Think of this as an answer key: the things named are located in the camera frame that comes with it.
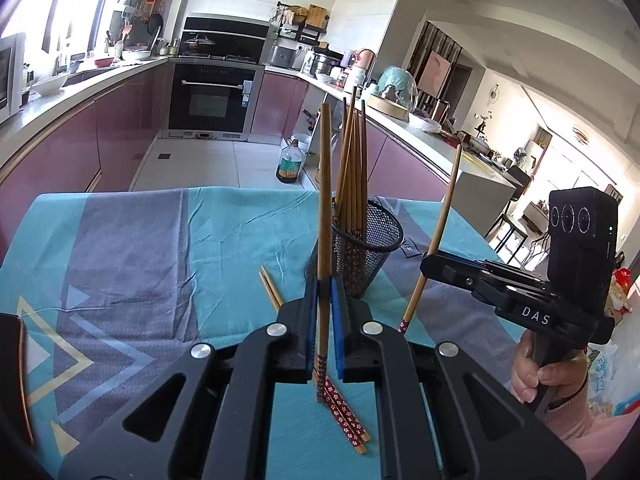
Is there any black camera box right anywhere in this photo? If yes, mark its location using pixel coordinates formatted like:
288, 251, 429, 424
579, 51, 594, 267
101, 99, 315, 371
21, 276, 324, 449
547, 186, 618, 314

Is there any oil bottle on floor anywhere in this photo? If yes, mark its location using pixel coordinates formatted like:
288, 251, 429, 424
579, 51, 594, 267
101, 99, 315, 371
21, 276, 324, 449
276, 139, 305, 183

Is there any wooden chopstick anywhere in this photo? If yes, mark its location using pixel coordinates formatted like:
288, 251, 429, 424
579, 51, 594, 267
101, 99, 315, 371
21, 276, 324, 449
258, 268, 369, 456
341, 89, 357, 231
334, 98, 352, 224
398, 143, 463, 335
316, 103, 332, 403
260, 264, 372, 444
352, 103, 366, 240
358, 100, 368, 240

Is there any smartphone with orange edge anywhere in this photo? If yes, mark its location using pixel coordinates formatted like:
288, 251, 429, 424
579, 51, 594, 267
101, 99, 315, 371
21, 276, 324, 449
0, 313, 35, 448

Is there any pink thermos kettle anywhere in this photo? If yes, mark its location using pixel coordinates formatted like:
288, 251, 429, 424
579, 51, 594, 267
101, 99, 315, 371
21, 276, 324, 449
344, 49, 375, 93

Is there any right hand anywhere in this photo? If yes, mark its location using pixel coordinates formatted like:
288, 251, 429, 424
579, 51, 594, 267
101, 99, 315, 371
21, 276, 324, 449
510, 330, 588, 403

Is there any white bowl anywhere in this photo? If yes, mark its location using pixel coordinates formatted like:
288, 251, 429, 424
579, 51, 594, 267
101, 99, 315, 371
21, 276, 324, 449
32, 73, 68, 96

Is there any round bamboo steamer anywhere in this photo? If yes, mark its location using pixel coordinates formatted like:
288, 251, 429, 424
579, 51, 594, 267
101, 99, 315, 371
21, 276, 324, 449
366, 94, 409, 122

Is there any white microwave oven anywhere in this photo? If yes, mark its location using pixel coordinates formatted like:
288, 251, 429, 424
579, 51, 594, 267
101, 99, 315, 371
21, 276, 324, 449
0, 32, 26, 124

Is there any black built-in oven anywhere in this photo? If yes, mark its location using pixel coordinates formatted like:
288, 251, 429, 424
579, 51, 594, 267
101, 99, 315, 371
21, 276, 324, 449
160, 14, 274, 142

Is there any pink sleeve forearm right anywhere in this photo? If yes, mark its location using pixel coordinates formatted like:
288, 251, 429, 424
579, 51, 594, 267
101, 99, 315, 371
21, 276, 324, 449
544, 386, 639, 479

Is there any black wall shelf rack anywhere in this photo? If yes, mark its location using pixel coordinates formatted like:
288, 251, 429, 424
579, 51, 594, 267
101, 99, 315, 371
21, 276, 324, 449
270, 1, 330, 47

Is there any teal mesh food cover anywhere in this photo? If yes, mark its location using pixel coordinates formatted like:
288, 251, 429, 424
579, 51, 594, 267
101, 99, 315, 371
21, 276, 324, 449
375, 66, 418, 112

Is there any black mesh utensil cup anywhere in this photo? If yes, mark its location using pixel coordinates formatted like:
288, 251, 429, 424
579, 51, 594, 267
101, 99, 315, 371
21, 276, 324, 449
332, 200, 404, 298

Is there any blue grey tablecloth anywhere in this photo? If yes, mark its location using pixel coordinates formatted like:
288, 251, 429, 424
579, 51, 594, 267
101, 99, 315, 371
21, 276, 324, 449
1, 188, 523, 479

